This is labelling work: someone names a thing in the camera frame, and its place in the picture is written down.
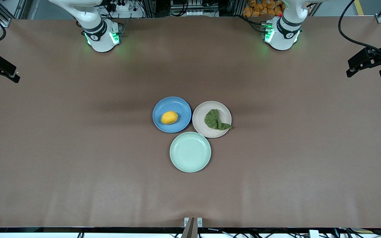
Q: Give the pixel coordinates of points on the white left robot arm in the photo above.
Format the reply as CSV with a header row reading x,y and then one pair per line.
x,y
281,41

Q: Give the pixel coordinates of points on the yellow lemon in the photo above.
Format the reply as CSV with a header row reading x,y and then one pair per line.
x,y
169,118

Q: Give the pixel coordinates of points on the beige round plate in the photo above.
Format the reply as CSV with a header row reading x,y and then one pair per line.
x,y
200,127

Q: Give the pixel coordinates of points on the blue round plate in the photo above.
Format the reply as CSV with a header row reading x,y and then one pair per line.
x,y
177,105

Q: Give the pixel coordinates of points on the green lettuce leaf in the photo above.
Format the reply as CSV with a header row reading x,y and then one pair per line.
x,y
213,119

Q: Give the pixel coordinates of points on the white power strip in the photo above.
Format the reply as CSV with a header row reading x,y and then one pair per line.
x,y
121,6

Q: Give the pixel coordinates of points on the small white box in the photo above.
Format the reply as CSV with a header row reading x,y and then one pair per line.
x,y
314,234

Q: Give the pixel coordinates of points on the white electronics box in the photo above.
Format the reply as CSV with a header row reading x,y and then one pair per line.
x,y
193,13

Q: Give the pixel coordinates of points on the brown table cover sheet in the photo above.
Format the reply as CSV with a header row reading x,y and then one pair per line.
x,y
78,181

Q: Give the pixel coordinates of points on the pale green round plate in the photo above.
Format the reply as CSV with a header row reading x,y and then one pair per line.
x,y
190,152

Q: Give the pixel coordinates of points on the bag of orange items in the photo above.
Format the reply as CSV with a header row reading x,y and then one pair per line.
x,y
260,8

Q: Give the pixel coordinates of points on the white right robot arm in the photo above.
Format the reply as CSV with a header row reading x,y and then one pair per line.
x,y
99,41

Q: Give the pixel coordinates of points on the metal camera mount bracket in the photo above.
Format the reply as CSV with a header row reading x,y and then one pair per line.
x,y
193,224

